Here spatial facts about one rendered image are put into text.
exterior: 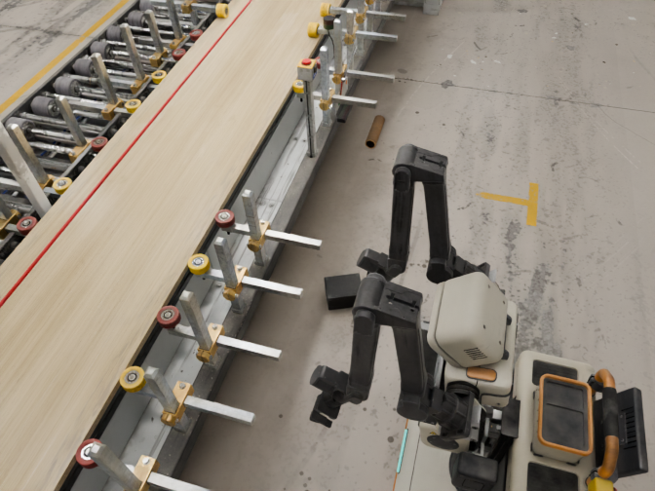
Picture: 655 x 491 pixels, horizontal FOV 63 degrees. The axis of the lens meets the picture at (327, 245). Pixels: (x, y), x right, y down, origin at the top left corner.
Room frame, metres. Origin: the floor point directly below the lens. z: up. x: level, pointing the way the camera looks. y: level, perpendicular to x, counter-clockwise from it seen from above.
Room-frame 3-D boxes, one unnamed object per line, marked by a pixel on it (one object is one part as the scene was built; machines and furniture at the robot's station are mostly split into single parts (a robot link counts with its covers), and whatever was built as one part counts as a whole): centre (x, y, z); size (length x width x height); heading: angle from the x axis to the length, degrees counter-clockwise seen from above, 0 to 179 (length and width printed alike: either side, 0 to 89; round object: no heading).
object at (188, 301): (0.97, 0.45, 0.90); 0.04 x 0.04 x 0.48; 72
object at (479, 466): (0.66, -0.41, 0.68); 0.28 x 0.27 x 0.25; 162
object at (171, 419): (0.75, 0.52, 0.83); 0.14 x 0.06 x 0.05; 162
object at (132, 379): (0.82, 0.66, 0.85); 0.08 x 0.08 x 0.11
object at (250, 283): (1.23, 0.31, 0.84); 0.43 x 0.03 x 0.04; 72
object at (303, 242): (1.47, 0.23, 0.84); 0.43 x 0.03 x 0.04; 72
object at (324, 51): (2.39, -0.03, 0.91); 0.04 x 0.04 x 0.48; 72
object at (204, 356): (0.99, 0.44, 0.81); 0.14 x 0.06 x 0.05; 162
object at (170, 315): (1.05, 0.58, 0.85); 0.08 x 0.08 x 0.11
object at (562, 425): (0.62, -0.69, 0.87); 0.23 x 0.15 x 0.11; 162
